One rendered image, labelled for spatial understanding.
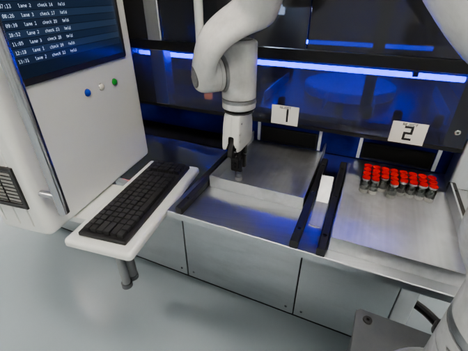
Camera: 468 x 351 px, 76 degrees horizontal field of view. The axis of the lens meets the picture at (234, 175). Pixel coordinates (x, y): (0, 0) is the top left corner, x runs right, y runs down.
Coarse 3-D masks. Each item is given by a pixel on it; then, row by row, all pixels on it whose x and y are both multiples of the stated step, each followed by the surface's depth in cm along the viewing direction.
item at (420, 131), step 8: (392, 128) 82; (400, 128) 81; (408, 128) 80; (416, 128) 79; (424, 128) 78; (392, 136) 83; (400, 136) 82; (408, 136) 81; (416, 136) 80; (424, 136) 79; (416, 144) 81
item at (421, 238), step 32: (352, 192) 81; (384, 192) 81; (448, 192) 79; (352, 224) 70; (384, 224) 70; (416, 224) 70; (448, 224) 70; (384, 256) 58; (416, 256) 61; (448, 256) 61
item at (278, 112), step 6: (276, 108) 92; (282, 108) 92; (288, 108) 91; (294, 108) 90; (276, 114) 93; (282, 114) 92; (288, 114) 92; (294, 114) 91; (276, 120) 94; (282, 120) 93; (288, 120) 93; (294, 120) 92
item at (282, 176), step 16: (256, 144) 107; (272, 144) 107; (224, 160) 90; (256, 160) 96; (272, 160) 96; (288, 160) 96; (304, 160) 96; (320, 160) 93; (224, 176) 88; (256, 176) 88; (272, 176) 88; (288, 176) 88; (304, 176) 88; (240, 192) 80; (256, 192) 78; (272, 192) 76; (288, 192) 81; (304, 192) 75
